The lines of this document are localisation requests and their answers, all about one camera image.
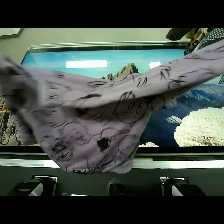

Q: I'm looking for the lilac printed garment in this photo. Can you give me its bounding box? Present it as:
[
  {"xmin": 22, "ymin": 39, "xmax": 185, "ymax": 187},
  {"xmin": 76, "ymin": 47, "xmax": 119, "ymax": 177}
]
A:
[{"xmin": 0, "ymin": 39, "xmax": 224, "ymax": 175}]

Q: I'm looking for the heap of clothes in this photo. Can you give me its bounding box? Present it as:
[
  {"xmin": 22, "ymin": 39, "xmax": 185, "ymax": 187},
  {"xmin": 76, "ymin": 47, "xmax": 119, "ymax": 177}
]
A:
[{"xmin": 165, "ymin": 27, "xmax": 224, "ymax": 56}]

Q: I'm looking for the silver frame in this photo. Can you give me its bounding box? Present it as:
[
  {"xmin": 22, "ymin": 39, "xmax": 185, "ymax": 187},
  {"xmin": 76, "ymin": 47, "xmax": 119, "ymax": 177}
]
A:
[{"xmin": 0, "ymin": 157, "xmax": 224, "ymax": 197}]

